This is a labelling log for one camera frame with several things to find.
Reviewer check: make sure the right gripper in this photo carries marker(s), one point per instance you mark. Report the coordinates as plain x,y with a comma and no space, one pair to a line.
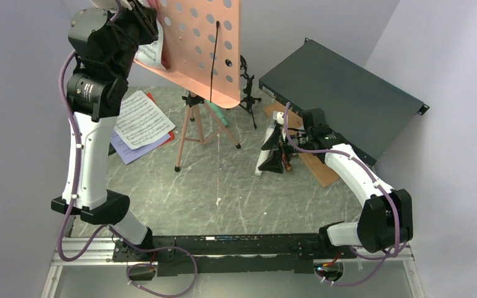
274,162

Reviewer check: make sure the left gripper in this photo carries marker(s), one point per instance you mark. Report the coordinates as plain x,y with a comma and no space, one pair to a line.
145,18

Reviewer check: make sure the white sheet music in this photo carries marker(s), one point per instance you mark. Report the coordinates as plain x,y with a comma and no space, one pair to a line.
141,122
151,55

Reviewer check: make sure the black tripod mic stand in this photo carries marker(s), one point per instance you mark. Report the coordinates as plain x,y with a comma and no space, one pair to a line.
248,100

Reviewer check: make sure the pink music stand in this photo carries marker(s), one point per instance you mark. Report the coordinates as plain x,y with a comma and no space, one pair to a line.
201,53

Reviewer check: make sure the green condenser microphone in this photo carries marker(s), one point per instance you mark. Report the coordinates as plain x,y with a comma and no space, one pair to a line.
219,113

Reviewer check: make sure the red sheet music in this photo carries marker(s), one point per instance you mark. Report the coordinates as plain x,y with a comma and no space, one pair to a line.
171,135

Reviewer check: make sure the purple sheet paper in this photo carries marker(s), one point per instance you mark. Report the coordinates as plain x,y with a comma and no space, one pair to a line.
129,155

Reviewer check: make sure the white handheld microphone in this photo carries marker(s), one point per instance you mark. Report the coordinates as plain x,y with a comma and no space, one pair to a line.
265,160

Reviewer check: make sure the black round-base mic stand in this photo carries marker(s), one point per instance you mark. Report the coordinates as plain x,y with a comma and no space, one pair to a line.
111,149

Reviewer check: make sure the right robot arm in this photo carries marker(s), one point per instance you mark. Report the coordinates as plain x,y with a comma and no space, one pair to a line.
385,223

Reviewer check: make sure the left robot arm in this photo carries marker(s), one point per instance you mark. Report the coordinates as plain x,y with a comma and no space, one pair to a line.
105,39

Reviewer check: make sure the wooden board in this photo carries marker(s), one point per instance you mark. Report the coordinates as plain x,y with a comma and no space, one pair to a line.
323,174

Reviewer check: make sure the dark rack audio unit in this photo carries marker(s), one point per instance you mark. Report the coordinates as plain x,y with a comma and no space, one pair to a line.
364,108

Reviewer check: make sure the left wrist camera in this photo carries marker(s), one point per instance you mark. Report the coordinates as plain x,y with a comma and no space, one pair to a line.
113,4

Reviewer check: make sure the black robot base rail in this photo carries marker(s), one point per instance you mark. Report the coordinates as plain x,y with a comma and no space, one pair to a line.
299,253

